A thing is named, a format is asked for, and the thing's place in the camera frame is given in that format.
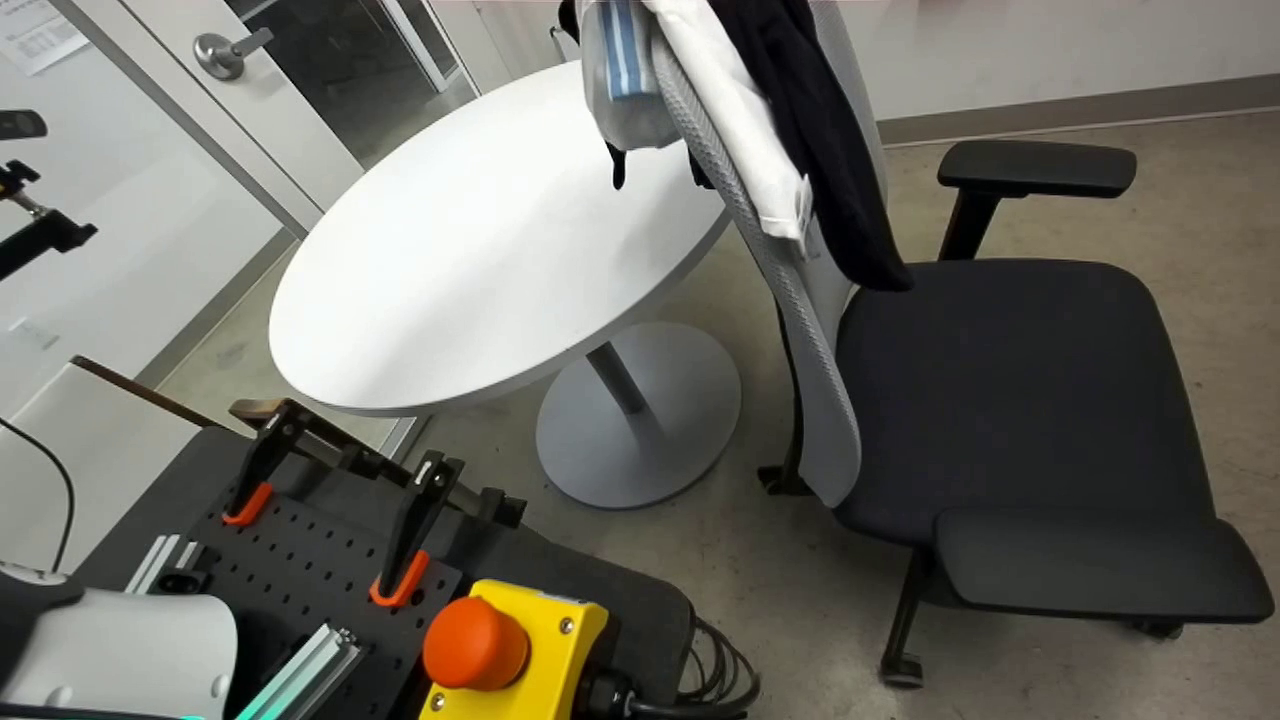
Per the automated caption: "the white towel with blue stripes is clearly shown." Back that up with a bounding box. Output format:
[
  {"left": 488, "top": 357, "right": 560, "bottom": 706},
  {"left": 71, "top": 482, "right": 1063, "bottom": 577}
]
[{"left": 569, "top": 0, "right": 813, "bottom": 242}]

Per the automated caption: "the black shirt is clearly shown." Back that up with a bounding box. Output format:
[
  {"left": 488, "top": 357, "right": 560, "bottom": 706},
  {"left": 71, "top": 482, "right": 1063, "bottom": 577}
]
[{"left": 557, "top": 0, "right": 911, "bottom": 287}]

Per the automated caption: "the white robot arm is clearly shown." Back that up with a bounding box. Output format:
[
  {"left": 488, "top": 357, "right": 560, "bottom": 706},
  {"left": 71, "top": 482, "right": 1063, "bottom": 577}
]
[{"left": 0, "top": 577, "right": 239, "bottom": 720}]

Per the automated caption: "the grey and black office chair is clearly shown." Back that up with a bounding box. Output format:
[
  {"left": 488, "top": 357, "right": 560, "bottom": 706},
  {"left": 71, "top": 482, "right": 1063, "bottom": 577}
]
[{"left": 653, "top": 0, "right": 1275, "bottom": 687}]

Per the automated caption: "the yellow emergency stop box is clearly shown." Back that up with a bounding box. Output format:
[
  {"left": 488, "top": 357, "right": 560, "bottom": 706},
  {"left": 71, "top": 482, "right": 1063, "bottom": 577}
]
[{"left": 421, "top": 580, "right": 611, "bottom": 720}]

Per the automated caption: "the black perforated mounting board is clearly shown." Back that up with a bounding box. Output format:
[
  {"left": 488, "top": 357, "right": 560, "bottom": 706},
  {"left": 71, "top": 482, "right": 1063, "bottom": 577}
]
[{"left": 77, "top": 429, "right": 695, "bottom": 720}]

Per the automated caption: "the green-tinted aluminium profile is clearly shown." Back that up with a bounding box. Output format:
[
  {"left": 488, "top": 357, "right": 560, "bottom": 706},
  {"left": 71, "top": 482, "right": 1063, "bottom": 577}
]
[{"left": 235, "top": 624, "right": 362, "bottom": 720}]

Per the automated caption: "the white door with glass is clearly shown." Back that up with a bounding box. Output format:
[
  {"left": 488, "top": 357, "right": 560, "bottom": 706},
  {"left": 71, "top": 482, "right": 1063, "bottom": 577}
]
[{"left": 50, "top": 0, "right": 473, "bottom": 226}]

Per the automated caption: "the silver aluminium profile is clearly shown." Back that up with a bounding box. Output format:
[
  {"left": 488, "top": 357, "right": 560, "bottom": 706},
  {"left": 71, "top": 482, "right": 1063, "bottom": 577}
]
[{"left": 123, "top": 535, "right": 204, "bottom": 596}]

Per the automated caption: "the white round pedestal table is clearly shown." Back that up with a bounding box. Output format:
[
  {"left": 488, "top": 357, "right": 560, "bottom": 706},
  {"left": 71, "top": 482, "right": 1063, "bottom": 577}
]
[{"left": 266, "top": 65, "right": 739, "bottom": 508}]

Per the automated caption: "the right orange-handled black clamp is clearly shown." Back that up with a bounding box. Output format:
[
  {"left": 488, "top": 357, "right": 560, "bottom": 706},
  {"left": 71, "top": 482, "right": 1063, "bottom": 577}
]
[{"left": 367, "top": 453, "right": 457, "bottom": 612}]

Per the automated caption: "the orange-handled black clamp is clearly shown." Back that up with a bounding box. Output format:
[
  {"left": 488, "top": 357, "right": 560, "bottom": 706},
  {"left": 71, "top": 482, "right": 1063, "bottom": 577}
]
[
  {"left": 221, "top": 400, "right": 307, "bottom": 529},
  {"left": 367, "top": 453, "right": 457, "bottom": 612}
]

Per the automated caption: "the black cable bundle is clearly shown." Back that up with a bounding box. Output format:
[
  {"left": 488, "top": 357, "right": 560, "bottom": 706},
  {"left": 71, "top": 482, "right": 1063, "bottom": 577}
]
[{"left": 583, "top": 612, "right": 764, "bottom": 720}]

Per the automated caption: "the left orange-handled black clamp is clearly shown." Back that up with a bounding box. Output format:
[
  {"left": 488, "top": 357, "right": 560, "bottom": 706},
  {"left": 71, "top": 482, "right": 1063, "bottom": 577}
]
[{"left": 221, "top": 400, "right": 307, "bottom": 529}]

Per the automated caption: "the silver door handle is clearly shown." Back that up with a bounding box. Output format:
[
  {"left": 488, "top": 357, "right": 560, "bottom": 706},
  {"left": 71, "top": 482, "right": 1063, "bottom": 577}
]
[{"left": 190, "top": 29, "right": 272, "bottom": 81}]

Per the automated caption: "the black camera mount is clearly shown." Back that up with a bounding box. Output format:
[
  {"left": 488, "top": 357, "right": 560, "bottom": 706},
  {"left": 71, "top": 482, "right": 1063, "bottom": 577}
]
[{"left": 0, "top": 106, "right": 95, "bottom": 279}]

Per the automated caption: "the thin black cable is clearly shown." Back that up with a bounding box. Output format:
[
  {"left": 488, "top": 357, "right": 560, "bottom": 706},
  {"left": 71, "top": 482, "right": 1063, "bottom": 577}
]
[{"left": 0, "top": 416, "right": 81, "bottom": 580}]

